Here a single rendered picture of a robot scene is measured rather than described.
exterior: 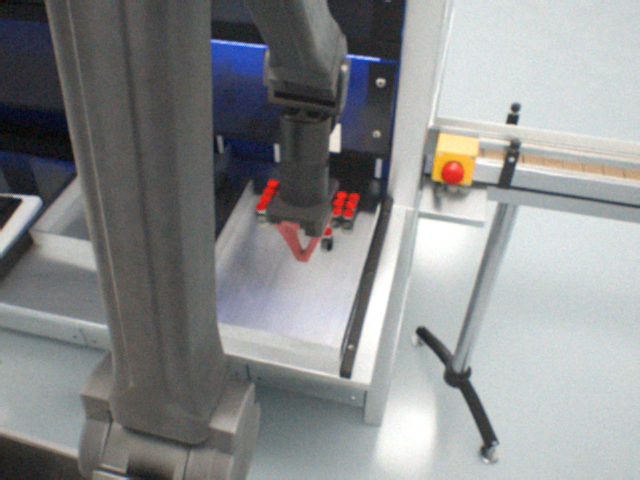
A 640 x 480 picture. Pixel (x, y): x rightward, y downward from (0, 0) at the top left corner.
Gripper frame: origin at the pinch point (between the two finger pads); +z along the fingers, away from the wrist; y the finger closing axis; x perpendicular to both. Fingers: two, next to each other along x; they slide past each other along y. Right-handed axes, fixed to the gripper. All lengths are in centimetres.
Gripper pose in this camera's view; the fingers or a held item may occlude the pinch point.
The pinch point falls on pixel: (302, 255)
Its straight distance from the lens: 73.7
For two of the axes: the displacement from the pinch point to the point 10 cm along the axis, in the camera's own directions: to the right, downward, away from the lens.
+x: -9.7, -1.6, 1.7
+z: -0.3, 8.1, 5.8
